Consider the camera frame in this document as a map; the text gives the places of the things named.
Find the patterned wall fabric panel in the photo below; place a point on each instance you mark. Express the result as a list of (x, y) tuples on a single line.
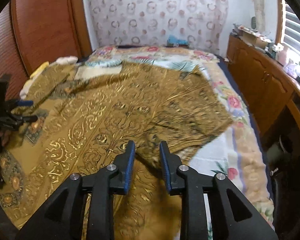
[(152, 22)]

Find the window blinds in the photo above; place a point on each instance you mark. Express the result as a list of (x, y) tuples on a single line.
[(291, 30)]

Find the blue item at headboard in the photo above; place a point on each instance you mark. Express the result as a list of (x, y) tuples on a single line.
[(173, 41)]

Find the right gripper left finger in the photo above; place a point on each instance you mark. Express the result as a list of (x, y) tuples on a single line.
[(121, 180)]

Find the brown wooden wardrobe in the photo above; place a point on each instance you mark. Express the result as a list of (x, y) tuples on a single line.
[(35, 31)]

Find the yellow Pikachu plush toy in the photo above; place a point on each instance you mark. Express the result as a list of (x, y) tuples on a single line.
[(41, 68)]

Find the person's left hand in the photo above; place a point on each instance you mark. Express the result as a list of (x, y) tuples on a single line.
[(5, 137)]

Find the floral bed quilt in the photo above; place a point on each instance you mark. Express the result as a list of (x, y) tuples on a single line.
[(205, 122)]

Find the palm leaf print blanket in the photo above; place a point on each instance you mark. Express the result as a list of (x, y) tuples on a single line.
[(89, 70)]

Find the wooden side cabinet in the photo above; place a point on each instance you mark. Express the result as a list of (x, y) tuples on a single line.
[(267, 89)]

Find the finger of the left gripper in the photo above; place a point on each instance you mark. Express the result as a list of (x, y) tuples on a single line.
[(27, 119), (23, 103)]

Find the gold patterned batik cloth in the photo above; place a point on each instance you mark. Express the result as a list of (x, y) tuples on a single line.
[(82, 126)]

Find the clutter on cabinet top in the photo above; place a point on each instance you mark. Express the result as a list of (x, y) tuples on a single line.
[(278, 51)]

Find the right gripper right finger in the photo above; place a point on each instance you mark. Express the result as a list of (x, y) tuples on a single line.
[(173, 176)]

